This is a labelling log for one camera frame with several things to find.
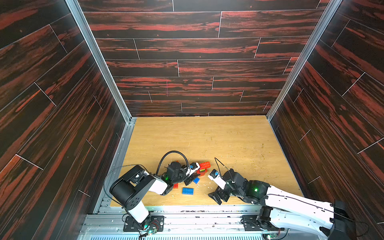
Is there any aluminium corner post right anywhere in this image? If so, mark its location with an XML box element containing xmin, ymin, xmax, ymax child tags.
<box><xmin>267</xmin><ymin>0</ymin><xmax>342</xmax><ymax>123</ymax></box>

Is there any long blue lego brick near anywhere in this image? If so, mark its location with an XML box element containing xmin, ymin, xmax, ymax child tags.
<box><xmin>182</xmin><ymin>188</ymin><xmax>194</xmax><ymax>196</ymax></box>

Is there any long blue lego brick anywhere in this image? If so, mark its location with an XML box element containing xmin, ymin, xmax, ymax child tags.
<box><xmin>182</xmin><ymin>188</ymin><xmax>194</xmax><ymax>196</ymax></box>
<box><xmin>175</xmin><ymin>161</ymin><xmax>183</xmax><ymax>169</ymax></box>

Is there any long red lego brick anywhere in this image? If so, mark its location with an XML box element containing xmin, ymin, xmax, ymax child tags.
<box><xmin>197</xmin><ymin>169</ymin><xmax>208</xmax><ymax>176</ymax></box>
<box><xmin>199</xmin><ymin>162</ymin><xmax>211</xmax><ymax>170</ymax></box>

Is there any aluminium corner post left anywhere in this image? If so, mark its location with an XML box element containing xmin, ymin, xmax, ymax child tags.
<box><xmin>65</xmin><ymin>0</ymin><xmax>135</xmax><ymax>124</ymax></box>

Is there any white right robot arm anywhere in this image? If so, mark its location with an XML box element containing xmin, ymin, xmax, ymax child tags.
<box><xmin>208</xmin><ymin>169</ymin><xmax>358</xmax><ymax>240</ymax></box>

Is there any black right camera cable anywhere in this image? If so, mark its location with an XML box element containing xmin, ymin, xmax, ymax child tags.
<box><xmin>214</xmin><ymin>157</ymin><xmax>235</xmax><ymax>181</ymax></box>

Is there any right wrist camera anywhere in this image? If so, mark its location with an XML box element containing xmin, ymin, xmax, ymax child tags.
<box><xmin>208</xmin><ymin>169</ymin><xmax>227</xmax><ymax>190</ymax></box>

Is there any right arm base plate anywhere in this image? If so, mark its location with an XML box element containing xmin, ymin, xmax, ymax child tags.
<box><xmin>241</xmin><ymin>215</ymin><xmax>286</xmax><ymax>232</ymax></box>

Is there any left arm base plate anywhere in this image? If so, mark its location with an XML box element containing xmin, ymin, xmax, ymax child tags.
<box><xmin>123</xmin><ymin>215</ymin><xmax>165</xmax><ymax>235</ymax></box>

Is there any long blue lego brick far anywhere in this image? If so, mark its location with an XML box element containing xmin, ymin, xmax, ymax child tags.
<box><xmin>175</xmin><ymin>161</ymin><xmax>183</xmax><ymax>169</ymax></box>

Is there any aluminium front rail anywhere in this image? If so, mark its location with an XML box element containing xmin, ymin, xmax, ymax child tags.
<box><xmin>78</xmin><ymin>206</ymin><xmax>319</xmax><ymax>240</ymax></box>

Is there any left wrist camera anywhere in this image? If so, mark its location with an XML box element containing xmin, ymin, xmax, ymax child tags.
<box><xmin>188</xmin><ymin>163</ymin><xmax>200</xmax><ymax>174</ymax></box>

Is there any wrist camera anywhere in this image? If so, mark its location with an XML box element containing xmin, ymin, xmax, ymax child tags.
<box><xmin>188</xmin><ymin>163</ymin><xmax>200</xmax><ymax>174</ymax></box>
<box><xmin>208</xmin><ymin>169</ymin><xmax>227</xmax><ymax>190</ymax></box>

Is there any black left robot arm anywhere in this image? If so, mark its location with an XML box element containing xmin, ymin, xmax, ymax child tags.
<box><xmin>109</xmin><ymin>162</ymin><xmax>200</xmax><ymax>225</ymax></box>

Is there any aluminium corner post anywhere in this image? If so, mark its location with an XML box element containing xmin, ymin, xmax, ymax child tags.
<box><xmin>65</xmin><ymin>0</ymin><xmax>135</xmax><ymax>124</ymax></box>
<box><xmin>267</xmin><ymin>0</ymin><xmax>342</xmax><ymax>123</ymax></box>

